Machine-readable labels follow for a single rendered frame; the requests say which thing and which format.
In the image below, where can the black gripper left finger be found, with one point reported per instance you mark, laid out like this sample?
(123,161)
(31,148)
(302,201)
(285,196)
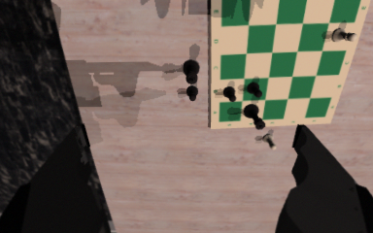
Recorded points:
(58,199)

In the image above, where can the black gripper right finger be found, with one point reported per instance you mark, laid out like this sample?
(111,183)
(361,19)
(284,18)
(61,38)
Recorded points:
(326,198)

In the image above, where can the white pawn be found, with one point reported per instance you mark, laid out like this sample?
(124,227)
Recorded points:
(340,34)
(268,139)

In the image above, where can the green and cream chessboard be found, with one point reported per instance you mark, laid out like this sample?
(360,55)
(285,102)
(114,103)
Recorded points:
(286,47)

